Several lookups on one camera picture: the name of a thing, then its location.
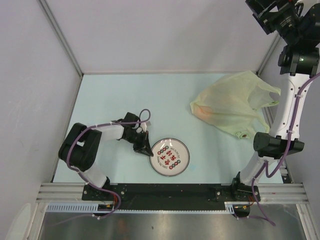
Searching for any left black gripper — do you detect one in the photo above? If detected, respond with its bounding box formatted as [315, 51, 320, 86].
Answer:
[124, 130, 153, 157]

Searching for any round printed plate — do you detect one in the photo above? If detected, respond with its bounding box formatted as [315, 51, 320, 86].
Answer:
[149, 138, 190, 177]

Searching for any pale yellow plastic bag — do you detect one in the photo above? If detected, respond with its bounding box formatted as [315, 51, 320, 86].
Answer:
[190, 70, 281, 139]

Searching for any green orange fake mango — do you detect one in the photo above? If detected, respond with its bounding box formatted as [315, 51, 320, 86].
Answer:
[193, 105, 216, 122]

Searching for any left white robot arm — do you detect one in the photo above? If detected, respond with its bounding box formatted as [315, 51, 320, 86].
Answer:
[58, 109, 154, 200]

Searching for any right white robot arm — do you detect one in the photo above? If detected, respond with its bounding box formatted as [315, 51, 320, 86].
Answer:
[230, 0, 320, 201]

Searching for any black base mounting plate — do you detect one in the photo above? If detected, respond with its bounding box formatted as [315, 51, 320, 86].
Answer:
[81, 182, 261, 211]

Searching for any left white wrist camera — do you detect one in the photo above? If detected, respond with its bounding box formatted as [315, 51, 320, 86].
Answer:
[136, 121, 151, 133]

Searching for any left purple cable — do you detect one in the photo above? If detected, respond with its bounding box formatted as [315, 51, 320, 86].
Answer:
[67, 108, 152, 218]

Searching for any white slotted cable duct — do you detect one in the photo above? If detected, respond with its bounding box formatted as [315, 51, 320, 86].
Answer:
[46, 201, 237, 214]

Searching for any aluminium frame rail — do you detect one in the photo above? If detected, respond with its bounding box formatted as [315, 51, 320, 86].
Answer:
[36, 183, 309, 204]

